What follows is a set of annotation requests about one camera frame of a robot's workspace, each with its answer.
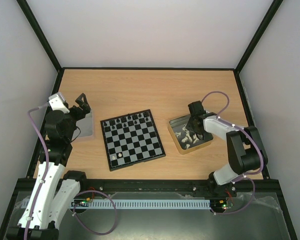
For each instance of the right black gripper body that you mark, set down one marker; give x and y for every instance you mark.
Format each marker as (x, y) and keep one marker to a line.
(194, 122)

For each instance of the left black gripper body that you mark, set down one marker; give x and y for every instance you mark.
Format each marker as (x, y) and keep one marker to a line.
(80, 115)

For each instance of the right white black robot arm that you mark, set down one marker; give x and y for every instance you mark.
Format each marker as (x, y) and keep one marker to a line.
(245, 150)

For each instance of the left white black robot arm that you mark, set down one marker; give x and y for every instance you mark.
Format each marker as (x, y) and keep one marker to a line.
(52, 194)

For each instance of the silver square tin lid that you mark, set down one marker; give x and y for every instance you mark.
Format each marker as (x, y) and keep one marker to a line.
(85, 128)

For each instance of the gold square tin tray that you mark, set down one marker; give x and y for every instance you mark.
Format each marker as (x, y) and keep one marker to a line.
(175, 125)

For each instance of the black and silver chessboard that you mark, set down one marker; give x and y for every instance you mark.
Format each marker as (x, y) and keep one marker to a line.
(137, 143)

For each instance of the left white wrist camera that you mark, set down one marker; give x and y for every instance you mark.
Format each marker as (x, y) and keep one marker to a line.
(58, 102)

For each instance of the black metal frame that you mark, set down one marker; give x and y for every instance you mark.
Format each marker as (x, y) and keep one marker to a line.
(264, 184)

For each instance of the light blue cable duct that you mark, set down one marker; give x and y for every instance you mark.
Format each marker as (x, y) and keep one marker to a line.
(147, 204)

